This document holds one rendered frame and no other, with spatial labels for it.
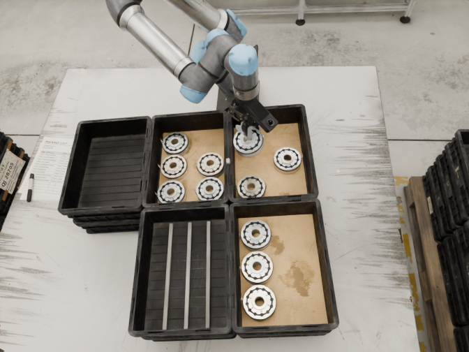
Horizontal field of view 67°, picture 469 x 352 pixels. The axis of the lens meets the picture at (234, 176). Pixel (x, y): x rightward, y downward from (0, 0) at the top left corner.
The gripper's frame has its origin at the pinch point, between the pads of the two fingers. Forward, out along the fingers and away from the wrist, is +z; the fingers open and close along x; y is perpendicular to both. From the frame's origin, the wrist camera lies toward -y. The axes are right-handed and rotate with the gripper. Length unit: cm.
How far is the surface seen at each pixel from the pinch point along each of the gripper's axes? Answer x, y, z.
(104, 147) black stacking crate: 33, 54, 17
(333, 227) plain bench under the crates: 0.4, -37.1, 29.4
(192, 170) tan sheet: 18.9, 16.6, 16.6
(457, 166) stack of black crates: -66, -64, 48
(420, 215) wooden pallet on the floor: -56, -66, 85
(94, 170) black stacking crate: 43, 48, 17
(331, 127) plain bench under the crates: -39, -11, 30
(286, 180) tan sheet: 0.6, -14.8, 16.5
